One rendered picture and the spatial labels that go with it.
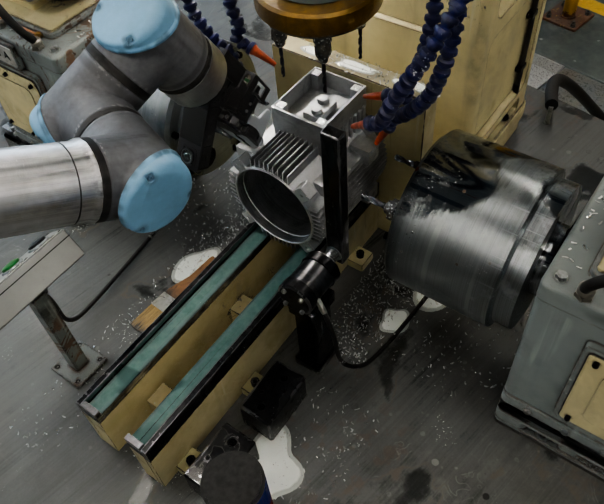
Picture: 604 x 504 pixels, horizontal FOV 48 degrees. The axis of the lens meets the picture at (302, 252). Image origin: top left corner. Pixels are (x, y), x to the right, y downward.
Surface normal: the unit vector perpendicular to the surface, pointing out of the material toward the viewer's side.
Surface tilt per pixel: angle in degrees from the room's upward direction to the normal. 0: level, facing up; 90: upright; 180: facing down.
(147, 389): 90
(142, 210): 93
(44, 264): 51
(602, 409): 90
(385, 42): 90
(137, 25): 25
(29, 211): 82
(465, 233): 47
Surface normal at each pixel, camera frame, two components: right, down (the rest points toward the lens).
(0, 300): 0.59, -0.07
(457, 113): -0.58, 0.66
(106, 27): -0.28, -0.28
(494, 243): -0.44, 0.00
